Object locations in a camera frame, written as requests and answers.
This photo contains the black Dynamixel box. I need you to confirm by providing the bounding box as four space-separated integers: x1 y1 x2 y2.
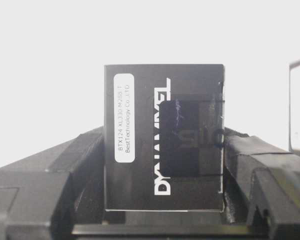
104 64 225 212

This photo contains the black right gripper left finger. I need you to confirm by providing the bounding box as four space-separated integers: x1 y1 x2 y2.
0 127 104 240

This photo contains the transparent plastic piece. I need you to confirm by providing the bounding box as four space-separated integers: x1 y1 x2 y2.
289 60 300 156

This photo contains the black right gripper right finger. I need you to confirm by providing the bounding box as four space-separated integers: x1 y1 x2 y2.
224 128 300 240

